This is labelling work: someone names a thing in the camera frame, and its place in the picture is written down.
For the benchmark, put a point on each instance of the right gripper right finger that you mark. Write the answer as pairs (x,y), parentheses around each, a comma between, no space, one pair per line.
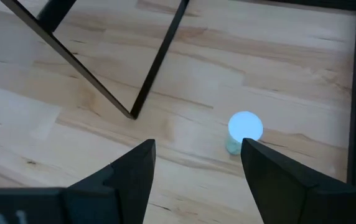
(290,199)

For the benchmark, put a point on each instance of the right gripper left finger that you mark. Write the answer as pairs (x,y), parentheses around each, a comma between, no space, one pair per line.
(119,193)

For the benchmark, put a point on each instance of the white bottle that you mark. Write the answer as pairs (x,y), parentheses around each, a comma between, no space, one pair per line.
(245,127)

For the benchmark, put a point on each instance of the wooden shelf with black frame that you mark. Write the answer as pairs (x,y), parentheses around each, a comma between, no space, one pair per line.
(87,77)

